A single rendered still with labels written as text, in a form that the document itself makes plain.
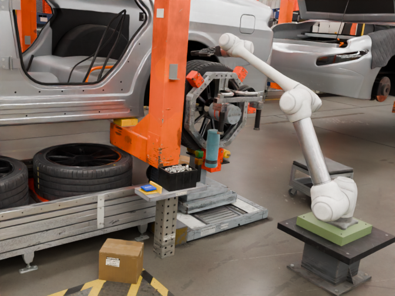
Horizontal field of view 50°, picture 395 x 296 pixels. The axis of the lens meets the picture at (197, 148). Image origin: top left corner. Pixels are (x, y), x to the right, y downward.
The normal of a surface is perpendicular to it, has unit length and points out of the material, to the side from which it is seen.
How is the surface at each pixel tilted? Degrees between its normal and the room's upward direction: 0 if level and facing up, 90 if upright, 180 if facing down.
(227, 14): 90
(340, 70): 89
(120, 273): 90
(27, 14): 90
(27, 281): 0
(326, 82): 109
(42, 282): 0
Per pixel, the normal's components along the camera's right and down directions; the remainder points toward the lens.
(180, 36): 0.62, 0.26
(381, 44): 0.29, 0.23
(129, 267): -0.09, 0.26
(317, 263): -0.77, 0.11
